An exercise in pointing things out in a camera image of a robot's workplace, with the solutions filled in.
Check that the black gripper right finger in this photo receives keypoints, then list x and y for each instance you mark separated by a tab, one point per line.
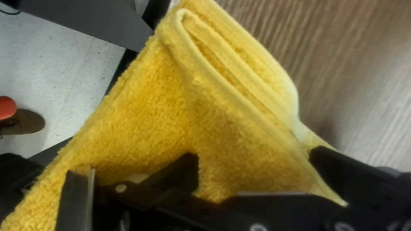
376	196

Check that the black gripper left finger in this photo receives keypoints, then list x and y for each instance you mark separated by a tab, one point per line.
128	200

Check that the yellow terry towel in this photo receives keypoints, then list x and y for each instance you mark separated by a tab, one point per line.
193	107

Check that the red ball toy green stem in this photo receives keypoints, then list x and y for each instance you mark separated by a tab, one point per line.
6	108

